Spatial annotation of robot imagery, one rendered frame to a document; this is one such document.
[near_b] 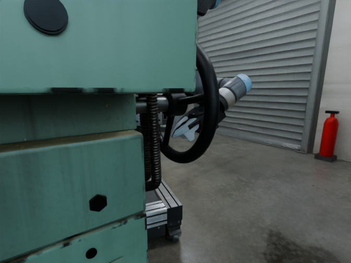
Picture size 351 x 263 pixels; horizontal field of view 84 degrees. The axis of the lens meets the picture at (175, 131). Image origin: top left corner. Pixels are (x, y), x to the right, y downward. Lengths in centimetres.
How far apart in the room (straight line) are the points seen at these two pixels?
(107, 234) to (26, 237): 7
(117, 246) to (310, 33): 313
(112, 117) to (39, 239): 12
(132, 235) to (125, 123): 12
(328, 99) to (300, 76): 45
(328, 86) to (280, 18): 114
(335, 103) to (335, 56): 55
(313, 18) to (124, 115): 311
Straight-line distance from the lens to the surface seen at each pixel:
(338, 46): 311
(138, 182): 21
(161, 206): 112
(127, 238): 24
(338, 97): 306
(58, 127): 20
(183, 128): 58
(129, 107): 21
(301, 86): 314
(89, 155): 19
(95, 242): 23
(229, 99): 68
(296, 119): 317
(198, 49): 40
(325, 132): 294
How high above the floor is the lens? 84
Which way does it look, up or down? 12 degrees down
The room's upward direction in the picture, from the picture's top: straight up
